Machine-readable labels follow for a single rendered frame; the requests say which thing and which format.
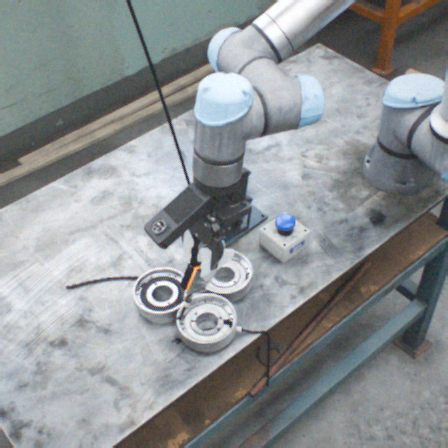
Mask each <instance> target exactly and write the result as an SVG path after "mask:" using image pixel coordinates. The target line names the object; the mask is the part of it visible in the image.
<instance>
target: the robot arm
mask: <svg viewBox="0 0 448 448"><path fill-rule="evenodd" d="M354 1H355V0H279V1H278V2H277V3H276V4H274V5H273V6H272V7H271V8H270V9H268V10H267V11H266V12H265V13H264V14H262V15H261V16H260V17H259V18H258V19H256V20H255V21H254V22H253V23H252V24H251V25H249V26H248V27H247V28H246V29H244V30H242V29H239V28H236V27H230V28H227V29H223V30H221V31H220V32H219V33H217V34H216V35H214V37H213V38H212V39H211V41H210V43H209V46H208V52H207V54H208V61H209V63H210V66H211V67H212V68H213V69H214V71H216V72H217V74H212V75H209V76H207V77H206V78H204V79H203V80H202V81H201V83H200V84H199V87H198V92H197V96H196V104H195V107H194V116H195V123H194V138H193V153H192V168H191V169H192V182H191V183H190V184H189V185H188V186H187V187H185V188H184V189H183V190H182V191H181V192H180V193H179V194H178V195H177V196H175V197H174V198H173V199H172V200H171V201H170V202H169V203H168V204H167V205H165V206H164V207H163V208H162V209H161V210H160V211H159V212H158V213H157V214H155V215H154V216H153V217H152V218H151V219H150V220H149V221H148V222H147V223H146V224H145V225H144V230H145V232H146V233H147V235H148V236H149V237H150V238H151V239H152V240H153V241H154V242H155V243H156V244H157V246H159V247H160V248H162V249H166V248H168V247H169V246H170V245H171V244H172V243H173V242H174V241H175V240H176V239H177V238H179V237H180V236H181V240H182V243H183V247H184V252H185V255H186V258H187V261H188V263H189V262H195V261H197V254H198V251H199V250H200V254H201V258H202V262H201V264H200V267H201V272H200V274H199V275H200V277H201V278H202V279H203V280H204V281H205V282H206V281H208V280H210V279H211V278H212V277H213V276H215V274H216V272H217V270H218V269H220V268H221V267H222V266H223V265H225V264H226V263H227V262H229V261H230V260H231V259H232V258H233V257H234V254H235V251H234V249H225V241H224V240H222V238H223V237H225V236H226V237H227V236H229V235H231V234H233V233H235V232H236V231H237V229H238V232H237V234H238V235H240V234H242V233H243V232H245V231H247V230H249V227H250V220H251V213H252V207H253V206H252V205H251V204H250V203H249V202H247V201H246V194H247V187H248V180H249V173H250V170H248V169H247V168H245V167H243V165H244V158H245V150H246V143H247V141H249V140H253V139H257V138H262V137H266V136H270V135H275V134H279V133H283V132H288V131H292V130H294V131H297V130H299V129H300V128H303V127H307V126H310V125H313V124H316V123H317V122H318V121H319V120H320V119H321V117H322V115H323V112H324V108H325V98H324V93H323V90H322V87H321V85H320V83H319V82H318V81H317V80H316V79H315V78H314V77H312V76H308V75H305V76H300V75H297V76H295V77H290V76H289V75H288V74H287V73H285V72H284V71H283V70H282V69H281V68H280V67H279V66H278V65H279V64H280V63H281V62H282V61H283V60H285V58H286V57H287V56H288V55H289V54H291V53H292V52H293V51H294V50H296V49H297V48H298V47H299V46H300V45H302V44H303V43H304V42H305V41H307V40H308V39H309V38H310V37H311V36H313V35H314V34H315V33H316V32H318V31H319V30H320V29H321V28H322V27H324V26H325V25H326V24H327V23H329V22H330V21H331V20H332V19H333V18H335V17H336V16H337V15H338V14H340V13H341V12H342V11H343V10H344V9H346V8H347V7H348V6H349V5H351V4H352V3H353V2H354ZM382 103H383V106H382V111H381V117H380V122H379V128H378V134H377V139H376V140H375V142H374V144H373V145H372V147H371V148H370V150H369V151H368V153H367V155H366V157H365V160H364V166H363V171H364V175H365V177H366V178H367V180H368V181H369V182H370V183H371V184H372V185H373V186H375V187H376V188H378V189H380V190H382V191H384V192H387V193H391V194H396V195H410V194H415V193H418V192H421V191H423V190H424V189H426V188H427V187H428V186H429V185H430V183H431V182H432V179H433V175H434V173H436V174H437V175H438V176H439V177H441V178H442V180H443V181H444V182H447V183H448V68H447V75H446V81H445V83H444V82H443V81H442V80H440V79H438V78H436V77H433V76H428V75H418V74H411V75H405V76H401V77H398V78H396V79H394V80H393V81H391V82H390V83H389V85H388V86H387V88H386V92H385V96H384V97H383V100H382ZM240 205H246V206H247V207H245V208H243V209H241V207H240ZM246 215H248V221H247V225H245V226H243V227H241V224H243V221H244V219H243V218H242V217H244V216H246Z"/></svg>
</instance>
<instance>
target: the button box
mask: <svg viewBox="0 0 448 448"><path fill-rule="evenodd" d="M275 219H276V218H275ZM275 219H274V220H272V221H271V222H269V223H268V224H266V225H265V226H263V227H262V228H260V244H261V245H262V246H263V247H264V248H265V249H267V250H268V251H269V252H270V253H271V254H273V255H274V256H275V257H276V258H278V259H279V260H280V261H281V262H282V263H285V262H287V261H288V260H290V259H291V258H292V257H294V256H295V255H297V254H298V253H300V252H301V251H302V250H304V249H305V248H307V247H308V246H309V241H310V230H309V229H308V228H306V227H305V226H304V225H302V224H301V223H300V222H298V221H297V220H296V225H295V227H294V228H293V229H291V230H287V231H285V230H281V229H279V228H277V226H276V225H275Z"/></svg>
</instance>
